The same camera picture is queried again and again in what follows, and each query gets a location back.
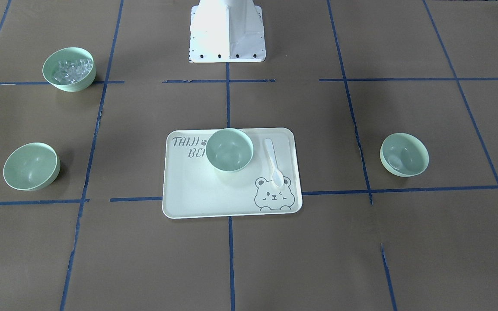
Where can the white plastic spoon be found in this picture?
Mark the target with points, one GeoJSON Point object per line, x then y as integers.
{"type": "Point", "coordinates": [276, 175]}

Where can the pale green bear tray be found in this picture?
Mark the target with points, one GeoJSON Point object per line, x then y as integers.
{"type": "Point", "coordinates": [194, 188]}

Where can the green bowl on tray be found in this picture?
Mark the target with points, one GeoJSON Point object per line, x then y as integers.
{"type": "Point", "coordinates": [229, 150]}

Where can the green bowl with ice cubes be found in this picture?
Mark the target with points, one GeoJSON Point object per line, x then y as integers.
{"type": "Point", "coordinates": [70, 69]}

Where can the green bowl near left arm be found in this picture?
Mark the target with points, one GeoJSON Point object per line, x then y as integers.
{"type": "Point", "coordinates": [404, 155]}

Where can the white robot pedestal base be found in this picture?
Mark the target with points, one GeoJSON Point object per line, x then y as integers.
{"type": "Point", "coordinates": [226, 31]}

